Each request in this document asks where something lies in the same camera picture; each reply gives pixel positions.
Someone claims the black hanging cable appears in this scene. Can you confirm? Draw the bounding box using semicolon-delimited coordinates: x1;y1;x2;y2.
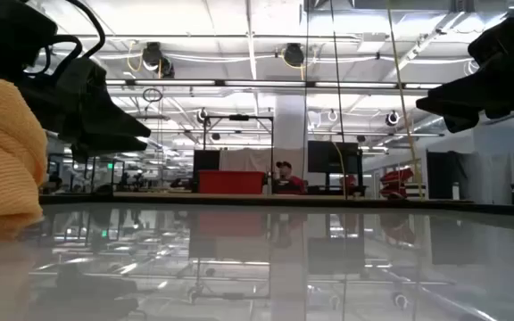
329;0;348;198

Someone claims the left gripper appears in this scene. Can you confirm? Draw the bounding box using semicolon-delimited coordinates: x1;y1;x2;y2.
18;56;152;164

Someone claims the black ceiling cable reel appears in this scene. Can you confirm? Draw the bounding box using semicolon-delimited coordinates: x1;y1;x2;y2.
282;42;306;69
142;41;176;79

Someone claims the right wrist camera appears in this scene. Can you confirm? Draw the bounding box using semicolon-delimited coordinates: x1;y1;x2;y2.
467;1;514;69

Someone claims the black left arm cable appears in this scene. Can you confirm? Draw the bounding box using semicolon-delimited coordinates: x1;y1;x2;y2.
24;0;107;86

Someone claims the red machine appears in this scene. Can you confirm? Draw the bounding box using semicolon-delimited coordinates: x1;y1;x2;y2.
378;167;416;200

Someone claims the black cable loop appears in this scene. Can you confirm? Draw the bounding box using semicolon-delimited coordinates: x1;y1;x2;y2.
142;86;164;103

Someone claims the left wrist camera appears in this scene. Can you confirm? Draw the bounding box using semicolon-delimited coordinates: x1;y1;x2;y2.
0;0;60;81

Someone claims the red plastic bin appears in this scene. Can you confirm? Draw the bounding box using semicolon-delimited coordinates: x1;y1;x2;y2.
197;169;267;195

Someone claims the black table frame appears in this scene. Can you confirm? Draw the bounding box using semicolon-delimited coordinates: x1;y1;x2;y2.
37;192;514;219

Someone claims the orange microfiber towel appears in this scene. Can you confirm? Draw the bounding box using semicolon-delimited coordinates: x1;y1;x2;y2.
0;78;49;243

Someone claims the black metal frame rig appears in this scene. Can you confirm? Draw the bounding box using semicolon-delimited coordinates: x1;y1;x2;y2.
202;114;276;193

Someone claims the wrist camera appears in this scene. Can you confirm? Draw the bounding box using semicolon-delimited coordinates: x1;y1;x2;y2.
467;1;514;69
0;0;60;81

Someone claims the black monitor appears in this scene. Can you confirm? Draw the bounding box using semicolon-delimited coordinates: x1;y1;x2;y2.
307;140;361;175

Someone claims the yellow hanging cable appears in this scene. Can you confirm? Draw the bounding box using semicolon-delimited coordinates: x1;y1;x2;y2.
385;0;424;202

